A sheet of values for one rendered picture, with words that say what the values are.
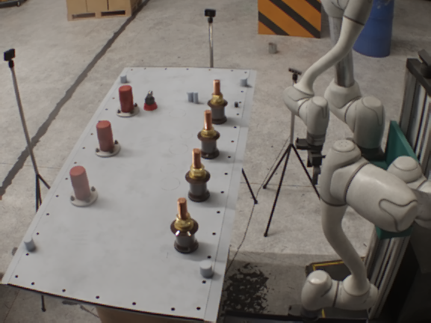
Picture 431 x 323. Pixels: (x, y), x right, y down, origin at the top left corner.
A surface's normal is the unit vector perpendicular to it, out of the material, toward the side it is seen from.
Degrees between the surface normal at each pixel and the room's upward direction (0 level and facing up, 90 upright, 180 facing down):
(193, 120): 0
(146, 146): 0
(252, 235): 0
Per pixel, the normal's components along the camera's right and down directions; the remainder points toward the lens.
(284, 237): -0.03, -0.82
